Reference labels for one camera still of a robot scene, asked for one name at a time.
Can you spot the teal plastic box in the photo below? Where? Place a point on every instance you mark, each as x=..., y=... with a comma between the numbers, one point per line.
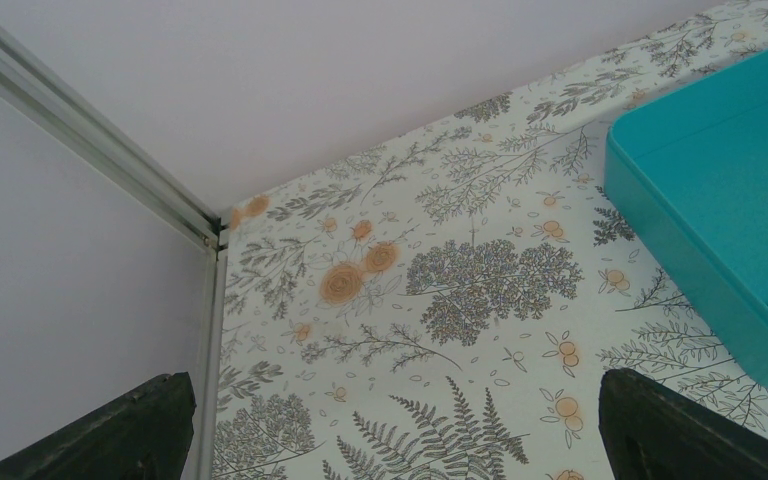
x=689, y=173

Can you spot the floral patterned table mat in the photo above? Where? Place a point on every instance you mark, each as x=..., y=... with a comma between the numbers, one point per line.
x=443, y=305

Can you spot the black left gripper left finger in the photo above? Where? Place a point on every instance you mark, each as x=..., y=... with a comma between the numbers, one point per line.
x=145, y=433

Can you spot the left aluminium corner post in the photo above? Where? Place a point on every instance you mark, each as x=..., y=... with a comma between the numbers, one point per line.
x=110, y=270

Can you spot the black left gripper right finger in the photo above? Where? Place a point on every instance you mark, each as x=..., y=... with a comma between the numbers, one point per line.
x=652, y=432

